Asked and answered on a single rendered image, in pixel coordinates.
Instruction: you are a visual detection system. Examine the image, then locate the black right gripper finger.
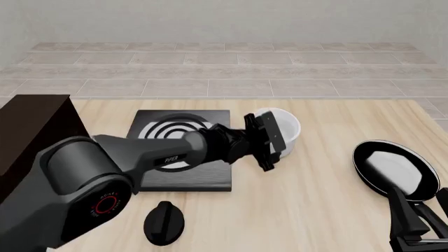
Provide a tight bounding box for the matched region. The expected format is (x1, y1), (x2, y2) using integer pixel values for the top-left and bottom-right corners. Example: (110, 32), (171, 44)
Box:
(389, 186), (431, 239)
(435, 186), (448, 211)

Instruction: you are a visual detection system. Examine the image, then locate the flat black stove plate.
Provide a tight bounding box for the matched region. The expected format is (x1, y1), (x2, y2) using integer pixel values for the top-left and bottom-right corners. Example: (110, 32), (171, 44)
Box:
(126, 109), (234, 193)

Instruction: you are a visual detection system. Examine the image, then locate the round black stove knob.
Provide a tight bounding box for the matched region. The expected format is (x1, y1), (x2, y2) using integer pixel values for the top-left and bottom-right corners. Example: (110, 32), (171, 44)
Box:
(143, 199), (186, 247)

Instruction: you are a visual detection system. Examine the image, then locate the dark brown wooden cabinet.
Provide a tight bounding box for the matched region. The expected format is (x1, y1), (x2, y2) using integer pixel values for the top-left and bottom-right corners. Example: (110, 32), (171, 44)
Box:
(0, 94), (95, 204)

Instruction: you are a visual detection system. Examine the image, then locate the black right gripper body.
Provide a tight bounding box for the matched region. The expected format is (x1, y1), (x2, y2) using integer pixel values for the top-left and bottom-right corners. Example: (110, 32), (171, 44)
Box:
(389, 232), (448, 252)

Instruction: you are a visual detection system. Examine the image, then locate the black frying pan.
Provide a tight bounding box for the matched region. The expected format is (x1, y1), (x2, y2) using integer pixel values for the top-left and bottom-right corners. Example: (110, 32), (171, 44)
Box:
(352, 139), (448, 237)

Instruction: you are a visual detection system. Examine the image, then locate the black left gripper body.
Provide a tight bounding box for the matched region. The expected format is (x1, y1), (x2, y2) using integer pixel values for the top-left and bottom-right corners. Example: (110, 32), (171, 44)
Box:
(244, 113), (278, 173)

